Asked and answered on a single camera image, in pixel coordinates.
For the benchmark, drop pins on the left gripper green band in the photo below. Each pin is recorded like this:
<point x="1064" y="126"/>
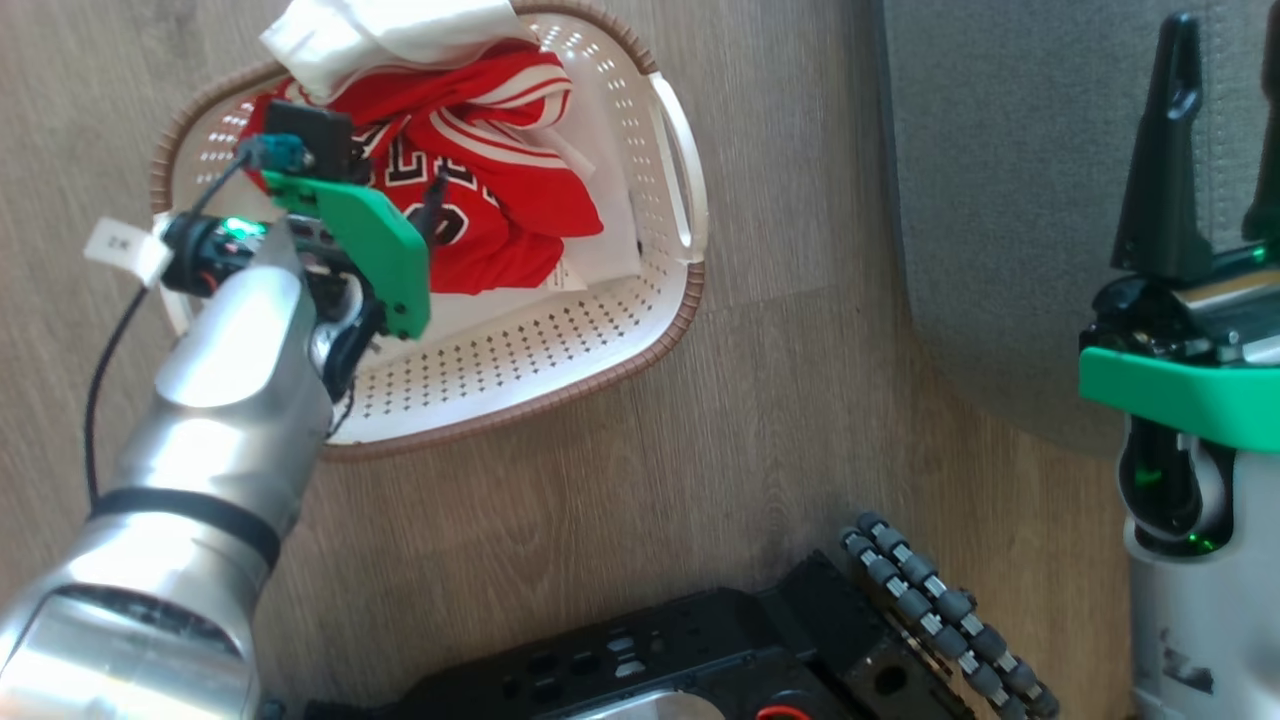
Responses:
<point x="385" y="250"/>

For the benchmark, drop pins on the grey fabric sofa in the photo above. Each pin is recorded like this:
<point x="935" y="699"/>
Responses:
<point x="1000" y="200"/>

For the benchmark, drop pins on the white perforated laundry basket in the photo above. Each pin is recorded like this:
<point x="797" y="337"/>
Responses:
<point x="500" y="370"/>

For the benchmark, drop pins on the red basketball jersey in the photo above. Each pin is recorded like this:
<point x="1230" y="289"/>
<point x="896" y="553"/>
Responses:
<point x="520" y="190"/>

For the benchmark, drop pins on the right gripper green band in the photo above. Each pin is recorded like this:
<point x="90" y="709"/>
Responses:
<point x="1180" y="395"/>

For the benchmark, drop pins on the white garment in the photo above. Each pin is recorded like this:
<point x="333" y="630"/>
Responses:
<point x="400" y="30"/>

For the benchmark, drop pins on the black robot base chassis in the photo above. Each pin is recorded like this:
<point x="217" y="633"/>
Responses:
<point x="700" y="640"/>

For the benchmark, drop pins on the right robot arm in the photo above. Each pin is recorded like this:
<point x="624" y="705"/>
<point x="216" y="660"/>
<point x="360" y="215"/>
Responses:
<point x="1230" y="620"/>

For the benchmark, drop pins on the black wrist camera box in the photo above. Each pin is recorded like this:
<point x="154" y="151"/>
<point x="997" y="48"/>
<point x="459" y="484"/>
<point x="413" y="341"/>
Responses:
<point x="310" y="140"/>

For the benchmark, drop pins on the roller omni wheel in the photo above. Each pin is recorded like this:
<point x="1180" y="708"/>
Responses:
<point x="940" y="610"/>

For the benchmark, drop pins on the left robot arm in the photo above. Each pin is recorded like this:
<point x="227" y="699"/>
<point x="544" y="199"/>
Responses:
<point x="220" y="400"/>

